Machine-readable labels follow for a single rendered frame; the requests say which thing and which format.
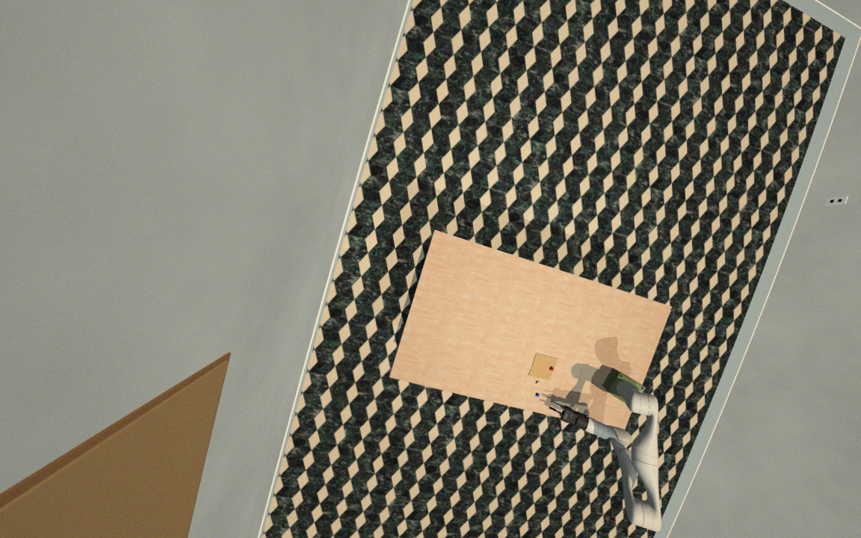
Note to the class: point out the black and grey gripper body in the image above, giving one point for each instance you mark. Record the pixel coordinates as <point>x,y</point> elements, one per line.
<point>582,421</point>

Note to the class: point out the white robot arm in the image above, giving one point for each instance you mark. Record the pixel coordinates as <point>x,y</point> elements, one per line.
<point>644,462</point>

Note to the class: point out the tan square mat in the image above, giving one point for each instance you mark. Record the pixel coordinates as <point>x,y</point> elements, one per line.
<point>540,366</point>

